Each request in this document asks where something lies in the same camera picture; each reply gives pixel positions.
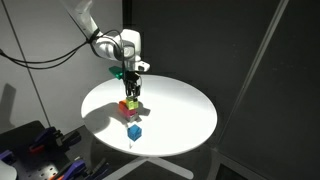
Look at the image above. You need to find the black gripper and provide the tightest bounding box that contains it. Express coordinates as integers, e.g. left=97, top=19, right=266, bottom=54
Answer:
left=123, top=71, right=142, bottom=100

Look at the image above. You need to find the pink block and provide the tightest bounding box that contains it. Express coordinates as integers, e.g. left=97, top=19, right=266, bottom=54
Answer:
left=118, top=101, right=139, bottom=118

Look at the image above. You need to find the grey block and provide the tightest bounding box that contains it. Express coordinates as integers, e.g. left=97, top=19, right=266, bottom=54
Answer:
left=124, top=112, right=139, bottom=123

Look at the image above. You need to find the blue block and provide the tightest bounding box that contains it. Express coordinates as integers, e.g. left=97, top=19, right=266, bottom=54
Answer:
left=127, top=124, right=143, bottom=142

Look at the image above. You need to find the round white table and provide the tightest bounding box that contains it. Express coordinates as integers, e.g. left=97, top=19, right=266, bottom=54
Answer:
left=80, top=74, right=219, bottom=180

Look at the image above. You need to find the purple spring clamp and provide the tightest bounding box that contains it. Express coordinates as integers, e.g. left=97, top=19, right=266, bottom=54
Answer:
left=29, top=126, right=63, bottom=154
left=49, top=158, right=88, bottom=180

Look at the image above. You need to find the grey diagonal metal pole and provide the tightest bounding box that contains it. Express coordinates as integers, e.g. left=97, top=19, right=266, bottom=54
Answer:
left=213, top=0, right=291, bottom=148

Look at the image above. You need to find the perforated metal breadboard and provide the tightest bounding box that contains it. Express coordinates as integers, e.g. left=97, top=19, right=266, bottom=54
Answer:
left=13, top=156, right=60, bottom=180

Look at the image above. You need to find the white rounded object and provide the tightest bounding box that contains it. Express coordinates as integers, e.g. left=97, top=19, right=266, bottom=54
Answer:
left=0, top=159, right=18, bottom=180

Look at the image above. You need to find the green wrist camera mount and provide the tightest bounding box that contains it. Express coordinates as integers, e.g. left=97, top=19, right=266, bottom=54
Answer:
left=108, top=65, right=125, bottom=81

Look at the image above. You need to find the black vertical frame post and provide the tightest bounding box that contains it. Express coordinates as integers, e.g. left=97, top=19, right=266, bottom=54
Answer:
left=122, top=0, right=133, bottom=76

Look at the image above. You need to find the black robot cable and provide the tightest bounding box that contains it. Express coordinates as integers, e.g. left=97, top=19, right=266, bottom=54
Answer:
left=0, top=29, right=142, bottom=98

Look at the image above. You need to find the grey metal frame rail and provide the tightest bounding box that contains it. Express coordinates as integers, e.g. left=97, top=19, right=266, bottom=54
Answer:
left=206, top=146, right=268, bottom=180

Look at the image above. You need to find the small metal bracket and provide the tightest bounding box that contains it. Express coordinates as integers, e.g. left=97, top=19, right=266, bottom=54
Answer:
left=0, top=149, right=15, bottom=164

